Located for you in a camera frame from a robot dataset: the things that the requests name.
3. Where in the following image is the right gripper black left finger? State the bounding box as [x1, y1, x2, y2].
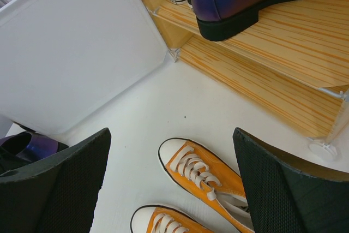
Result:
[1, 128, 111, 232]

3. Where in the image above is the wooden two-shelf shoe cabinet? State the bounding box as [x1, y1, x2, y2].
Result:
[142, 0, 348, 161]

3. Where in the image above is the white translucent cabinet door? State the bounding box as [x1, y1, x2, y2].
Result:
[1, 0, 168, 135]

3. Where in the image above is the orange canvas sneaker upper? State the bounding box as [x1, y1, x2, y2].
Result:
[158, 138, 254, 232]

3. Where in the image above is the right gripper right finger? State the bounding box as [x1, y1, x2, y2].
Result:
[232, 128, 348, 232]

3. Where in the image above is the orange canvas sneaker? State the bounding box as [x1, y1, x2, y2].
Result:
[158, 138, 254, 232]
[130, 205, 213, 233]

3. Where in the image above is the orange canvas sneaker lower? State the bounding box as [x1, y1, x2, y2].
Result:
[130, 205, 213, 233]

